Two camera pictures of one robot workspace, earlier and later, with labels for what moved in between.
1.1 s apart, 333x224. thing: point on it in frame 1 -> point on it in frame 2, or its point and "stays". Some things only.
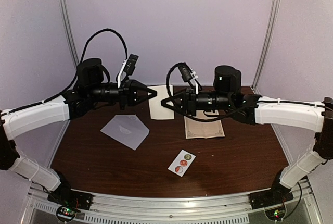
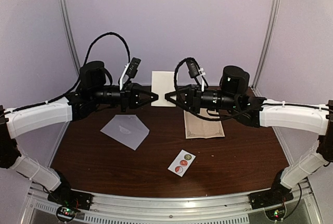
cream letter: (157, 111) -> (162, 83)
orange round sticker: (183, 163) stays
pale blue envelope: (127, 129) stays
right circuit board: (275, 214) stays
